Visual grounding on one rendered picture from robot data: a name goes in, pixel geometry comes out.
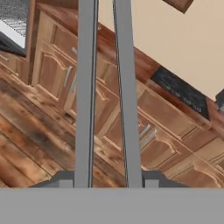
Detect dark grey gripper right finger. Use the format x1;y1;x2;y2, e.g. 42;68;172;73
141;170;188;188

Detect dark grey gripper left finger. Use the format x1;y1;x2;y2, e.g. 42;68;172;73
30;171;75;188

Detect grey metal tongs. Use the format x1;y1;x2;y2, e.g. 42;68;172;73
73;0;144;188

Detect dark object on counter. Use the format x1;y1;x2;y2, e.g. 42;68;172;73
215;88;224;114

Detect wooden cupboard door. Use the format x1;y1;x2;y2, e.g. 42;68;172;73
100;108;152;152
171;162;224;188
140;134;183;171
31;39;77;107
63;73;121;136

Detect wooden drawer front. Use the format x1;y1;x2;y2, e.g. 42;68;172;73
136;82;198;140
95;52;121;90
43;13;80;60

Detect black hob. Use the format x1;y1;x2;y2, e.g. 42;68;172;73
150;65;211;121

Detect wooden cupboard run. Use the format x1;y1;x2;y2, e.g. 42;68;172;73
0;50;31;86

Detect grey and black appliance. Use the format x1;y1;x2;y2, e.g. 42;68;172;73
0;0;31;58

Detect silver cupboard door handle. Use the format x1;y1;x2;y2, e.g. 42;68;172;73
138;123;152;140
70;73;78;95
139;129;158;149
63;66;74;88

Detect wooden wall cupboard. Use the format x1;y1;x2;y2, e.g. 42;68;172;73
161;0;195;15

